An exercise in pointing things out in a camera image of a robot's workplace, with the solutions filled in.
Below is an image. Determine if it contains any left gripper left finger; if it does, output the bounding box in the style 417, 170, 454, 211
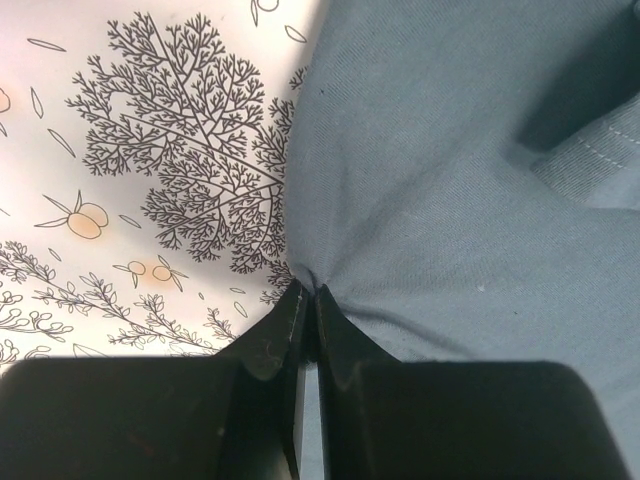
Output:
1, 282, 305, 479

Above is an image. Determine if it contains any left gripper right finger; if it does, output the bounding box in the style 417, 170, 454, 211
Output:
315, 287, 629, 479

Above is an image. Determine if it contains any blue-grey t-shirt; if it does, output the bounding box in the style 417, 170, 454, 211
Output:
285, 1, 639, 474

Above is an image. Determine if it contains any floral table mat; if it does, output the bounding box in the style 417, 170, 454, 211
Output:
1, 1, 327, 369

